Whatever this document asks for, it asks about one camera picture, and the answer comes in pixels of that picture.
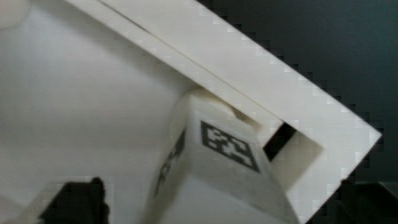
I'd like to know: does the white square table top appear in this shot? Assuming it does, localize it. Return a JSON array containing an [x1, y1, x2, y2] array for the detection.
[[0, 0, 381, 224]]

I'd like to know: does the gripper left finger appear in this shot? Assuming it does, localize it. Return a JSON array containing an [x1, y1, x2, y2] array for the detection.
[[39, 177, 111, 224]]

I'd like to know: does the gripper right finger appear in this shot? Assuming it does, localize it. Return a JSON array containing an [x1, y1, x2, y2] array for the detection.
[[326, 179, 398, 224]]

